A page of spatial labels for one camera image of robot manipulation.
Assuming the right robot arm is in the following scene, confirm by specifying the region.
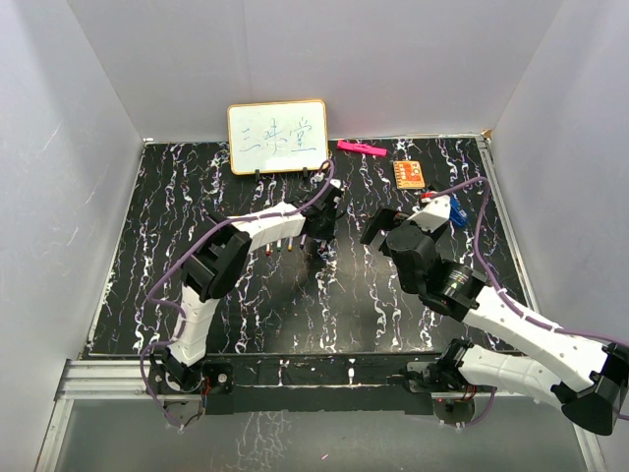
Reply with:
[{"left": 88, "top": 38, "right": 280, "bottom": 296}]
[{"left": 361, "top": 207, "right": 628, "bottom": 436}]

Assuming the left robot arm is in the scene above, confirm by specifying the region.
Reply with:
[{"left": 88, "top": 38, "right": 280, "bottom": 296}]
[{"left": 162, "top": 179, "right": 343, "bottom": 392}]

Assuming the orange card box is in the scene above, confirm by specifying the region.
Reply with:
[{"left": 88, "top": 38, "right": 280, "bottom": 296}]
[{"left": 393, "top": 160, "right": 426, "bottom": 190}]

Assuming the blue plastic clip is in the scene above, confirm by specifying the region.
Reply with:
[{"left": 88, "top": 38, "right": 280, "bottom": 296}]
[{"left": 449, "top": 195, "right": 469, "bottom": 228}]

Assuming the small whiteboard with writing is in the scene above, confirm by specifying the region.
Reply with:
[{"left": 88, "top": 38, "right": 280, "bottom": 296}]
[{"left": 227, "top": 99, "right": 328, "bottom": 175}]

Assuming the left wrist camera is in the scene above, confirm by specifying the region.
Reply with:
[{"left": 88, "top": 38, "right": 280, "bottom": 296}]
[{"left": 327, "top": 179, "right": 344, "bottom": 206}]

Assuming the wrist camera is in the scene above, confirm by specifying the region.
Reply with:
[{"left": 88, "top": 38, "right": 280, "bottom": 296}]
[
  {"left": 407, "top": 192, "right": 451, "bottom": 232},
  {"left": 327, "top": 179, "right": 344, "bottom": 206}
]

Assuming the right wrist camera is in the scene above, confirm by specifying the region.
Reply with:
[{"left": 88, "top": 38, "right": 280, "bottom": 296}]
[{"left": 407, "top": 192, "right": 451, "bottom": 232}]

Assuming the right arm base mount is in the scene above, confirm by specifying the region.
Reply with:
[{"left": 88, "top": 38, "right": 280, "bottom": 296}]
[{"left": 386, "top": 360, "right": 496, "bottom": 413}]

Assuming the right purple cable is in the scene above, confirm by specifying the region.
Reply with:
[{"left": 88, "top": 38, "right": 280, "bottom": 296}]
[{"left": 427, "top": 176, "right": 629, "bottom": 429}]

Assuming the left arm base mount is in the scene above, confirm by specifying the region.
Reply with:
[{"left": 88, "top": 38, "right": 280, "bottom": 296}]
[{"left": 148, "top": 362, "right": 234, "bottom": 404}]

